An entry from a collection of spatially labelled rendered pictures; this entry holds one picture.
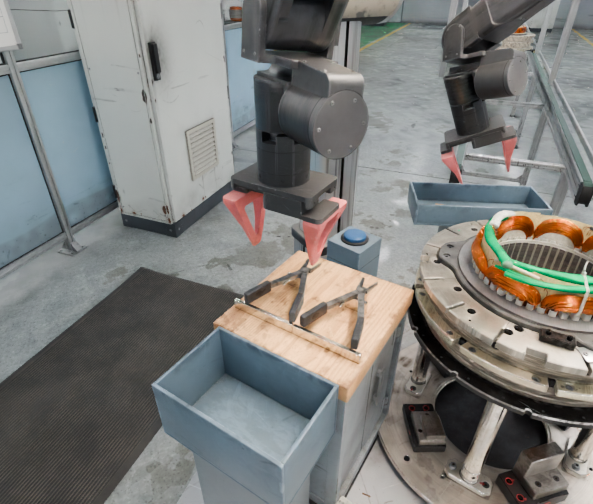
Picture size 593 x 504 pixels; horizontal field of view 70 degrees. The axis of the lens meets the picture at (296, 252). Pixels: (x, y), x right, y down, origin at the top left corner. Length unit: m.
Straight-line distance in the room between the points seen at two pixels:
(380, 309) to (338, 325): 0.06
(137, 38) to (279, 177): 2.10
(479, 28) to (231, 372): 0.64
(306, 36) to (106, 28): 2.24
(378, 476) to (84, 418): 1.37
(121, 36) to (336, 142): 2.25
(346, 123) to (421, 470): 0.55
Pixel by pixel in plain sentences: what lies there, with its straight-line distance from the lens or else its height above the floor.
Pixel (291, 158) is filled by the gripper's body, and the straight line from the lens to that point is 0.44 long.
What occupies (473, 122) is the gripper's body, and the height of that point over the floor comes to 1.21.
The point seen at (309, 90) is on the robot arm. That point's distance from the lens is 0.38.
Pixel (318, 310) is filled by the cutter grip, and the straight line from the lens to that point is 0.51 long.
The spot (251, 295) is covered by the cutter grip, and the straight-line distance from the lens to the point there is 0.54.
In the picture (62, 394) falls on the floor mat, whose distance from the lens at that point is 2.04.
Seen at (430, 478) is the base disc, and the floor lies 0.80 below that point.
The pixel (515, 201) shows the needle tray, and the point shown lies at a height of 1.03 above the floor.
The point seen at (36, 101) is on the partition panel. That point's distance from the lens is 2.72.
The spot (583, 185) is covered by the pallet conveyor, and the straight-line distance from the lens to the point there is 1.98.
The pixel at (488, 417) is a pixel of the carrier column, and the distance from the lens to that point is 0.63.
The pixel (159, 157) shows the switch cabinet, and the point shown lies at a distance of 2.65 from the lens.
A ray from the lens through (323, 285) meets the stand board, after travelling 0.60.
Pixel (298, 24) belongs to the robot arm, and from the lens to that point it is 0.41.
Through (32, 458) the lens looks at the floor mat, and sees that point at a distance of 1.89.
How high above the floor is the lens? 1.43
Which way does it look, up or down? 33 degrees down
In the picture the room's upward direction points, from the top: straight up
